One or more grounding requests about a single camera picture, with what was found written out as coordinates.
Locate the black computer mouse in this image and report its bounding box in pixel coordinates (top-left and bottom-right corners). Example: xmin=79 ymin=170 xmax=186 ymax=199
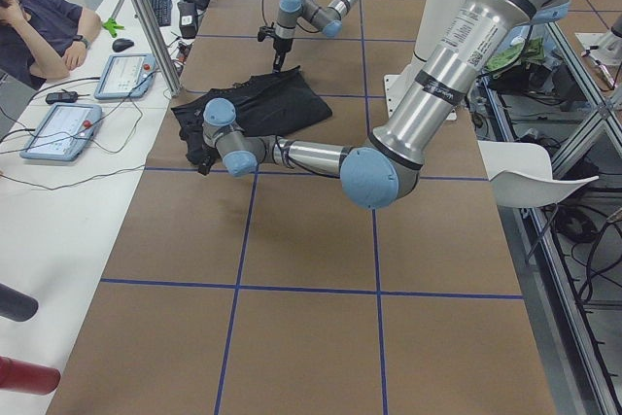
xmin=112 ymin=38 xmax=134 ymax=52

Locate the seated person in blue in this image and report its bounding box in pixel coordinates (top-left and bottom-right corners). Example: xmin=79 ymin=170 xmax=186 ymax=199
xmin=1 ymin=0 xmax=102 ymax=89

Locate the green plastic toy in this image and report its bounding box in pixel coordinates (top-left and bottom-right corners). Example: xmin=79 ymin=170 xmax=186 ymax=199
xmin=102 ymin=17 xmax=124 ymax=38

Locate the black printed t-shirt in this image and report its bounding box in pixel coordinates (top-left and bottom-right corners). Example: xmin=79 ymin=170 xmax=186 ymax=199
xmin=172 ymin=66 xmax=332 ymax=165

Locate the red water bottle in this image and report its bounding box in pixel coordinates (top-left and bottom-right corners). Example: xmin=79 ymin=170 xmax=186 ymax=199
xmin=1 ymin=356 xmax=61 ymax=396

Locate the lower teach pendant tablet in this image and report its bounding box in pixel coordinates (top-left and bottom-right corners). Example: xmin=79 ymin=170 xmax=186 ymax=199
xmin=19 ymin=103 xmax=103 ymax=162

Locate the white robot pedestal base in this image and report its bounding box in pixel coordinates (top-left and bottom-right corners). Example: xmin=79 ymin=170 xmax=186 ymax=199
xmin=384 ymin=0 xmax=464 ymax=117

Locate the green cloth pile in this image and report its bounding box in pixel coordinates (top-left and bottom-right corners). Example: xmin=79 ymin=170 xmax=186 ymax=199
xmin=486 ymin=37 xmax=545 ymax=73

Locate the black keyboard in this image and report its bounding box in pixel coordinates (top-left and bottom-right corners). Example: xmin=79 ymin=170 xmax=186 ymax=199
xmin=148 ymin=0 xmax=172 ymax=26

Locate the aluminium frame post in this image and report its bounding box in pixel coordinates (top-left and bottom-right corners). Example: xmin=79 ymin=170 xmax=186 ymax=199
xmin=131 ymin=0 xmax=182 ymax=97

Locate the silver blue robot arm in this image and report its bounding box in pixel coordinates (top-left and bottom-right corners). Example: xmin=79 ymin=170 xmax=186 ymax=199
xmin=202 ymin=0 xmax=570 ymax=209
xmin=258 ymin=0 xmax=359 ymax=73

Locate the teach pendant tablet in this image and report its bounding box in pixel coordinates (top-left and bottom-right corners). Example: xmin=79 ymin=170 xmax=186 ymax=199
xmin=19 ymin=103 xmax=103 ymax=162
xmin=93 ymin=53 xmax=156 ymax=100

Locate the white plastic chair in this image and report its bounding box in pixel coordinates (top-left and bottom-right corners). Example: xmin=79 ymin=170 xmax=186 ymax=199
xmin=478 ymin=141 xmax=599 ymax=208

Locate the black power adapter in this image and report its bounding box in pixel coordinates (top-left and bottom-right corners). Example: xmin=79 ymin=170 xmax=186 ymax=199
xmin=45 ymin=91 xmax=79 ymax=105

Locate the upper teach pendant tablet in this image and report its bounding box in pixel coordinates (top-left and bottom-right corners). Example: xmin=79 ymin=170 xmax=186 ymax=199
xmin=93 ymin=53 xmax=156 ymax=100

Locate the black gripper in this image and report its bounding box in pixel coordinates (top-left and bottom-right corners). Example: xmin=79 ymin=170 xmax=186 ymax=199
xmin=257 ymin=23 xmax=293 ymax=73
xmin=193 ymin=133 xmax=221 ymax=176

